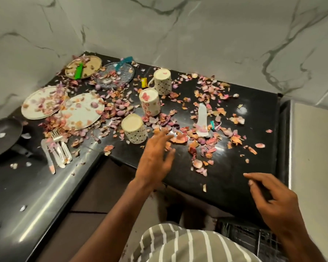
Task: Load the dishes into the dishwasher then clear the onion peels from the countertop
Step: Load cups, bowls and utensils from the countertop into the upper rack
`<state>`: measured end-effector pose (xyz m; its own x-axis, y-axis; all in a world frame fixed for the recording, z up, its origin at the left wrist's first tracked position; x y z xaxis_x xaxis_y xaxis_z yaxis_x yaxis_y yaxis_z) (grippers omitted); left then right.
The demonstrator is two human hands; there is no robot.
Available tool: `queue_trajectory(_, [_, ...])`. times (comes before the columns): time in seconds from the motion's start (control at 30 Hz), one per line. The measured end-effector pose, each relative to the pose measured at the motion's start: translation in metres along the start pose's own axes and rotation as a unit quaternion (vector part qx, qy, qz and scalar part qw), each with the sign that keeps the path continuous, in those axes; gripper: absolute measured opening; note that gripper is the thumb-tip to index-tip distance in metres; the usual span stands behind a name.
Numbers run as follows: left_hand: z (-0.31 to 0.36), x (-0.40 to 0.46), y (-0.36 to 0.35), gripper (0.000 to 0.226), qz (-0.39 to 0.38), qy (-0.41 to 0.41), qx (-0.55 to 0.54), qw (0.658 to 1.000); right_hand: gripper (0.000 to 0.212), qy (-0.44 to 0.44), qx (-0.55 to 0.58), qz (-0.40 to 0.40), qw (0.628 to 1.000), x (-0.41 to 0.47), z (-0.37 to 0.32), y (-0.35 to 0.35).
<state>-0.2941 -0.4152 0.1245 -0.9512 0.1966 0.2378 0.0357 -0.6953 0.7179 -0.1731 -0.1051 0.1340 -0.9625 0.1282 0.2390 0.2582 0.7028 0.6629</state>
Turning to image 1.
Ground steel fork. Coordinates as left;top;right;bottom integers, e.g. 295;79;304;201
45;138;67;169
50;130;73;162

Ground blue glass plate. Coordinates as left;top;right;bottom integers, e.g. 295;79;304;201
95;62;135;89

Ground black plastic crate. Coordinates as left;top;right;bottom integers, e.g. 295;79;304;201
215;219;289;262

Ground brown patterned plate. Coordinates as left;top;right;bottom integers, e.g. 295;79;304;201
65;55;103;80

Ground white red-flowered mug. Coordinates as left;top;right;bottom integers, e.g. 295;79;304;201
139;88;161;117

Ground white appliance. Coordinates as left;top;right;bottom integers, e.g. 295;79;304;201
279;100;328;262

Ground white dotted mug with handle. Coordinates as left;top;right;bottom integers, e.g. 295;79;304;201
148;69;172;96

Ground white floral plate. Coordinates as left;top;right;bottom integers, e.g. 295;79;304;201
61;93;105;131
21;86;68;120

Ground striped grey shirt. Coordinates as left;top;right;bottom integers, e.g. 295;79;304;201
130;222;263;262

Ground black frying pan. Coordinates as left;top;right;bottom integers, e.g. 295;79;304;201
0;117;33;161

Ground person's right hand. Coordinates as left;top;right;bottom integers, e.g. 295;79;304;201
243;172;300;235

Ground person's left forearm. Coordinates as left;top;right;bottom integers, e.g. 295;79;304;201
71;179;164;262

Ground person's right forearm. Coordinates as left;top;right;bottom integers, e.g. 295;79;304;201
276;228;327;262

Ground steel butter knife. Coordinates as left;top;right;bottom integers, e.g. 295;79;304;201
41;139;56;175

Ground person's left hand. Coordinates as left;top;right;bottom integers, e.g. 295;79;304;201
135;129;176;189

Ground scattered onion peels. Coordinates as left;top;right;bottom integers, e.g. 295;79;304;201
22;54;274;192

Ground pile of small onions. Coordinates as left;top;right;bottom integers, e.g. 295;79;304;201
94;83;138;118

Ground white plastic spatula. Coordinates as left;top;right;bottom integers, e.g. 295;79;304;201
196;103;209;138

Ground teal plastic tool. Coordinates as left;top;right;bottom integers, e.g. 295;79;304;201
115;56;133;71

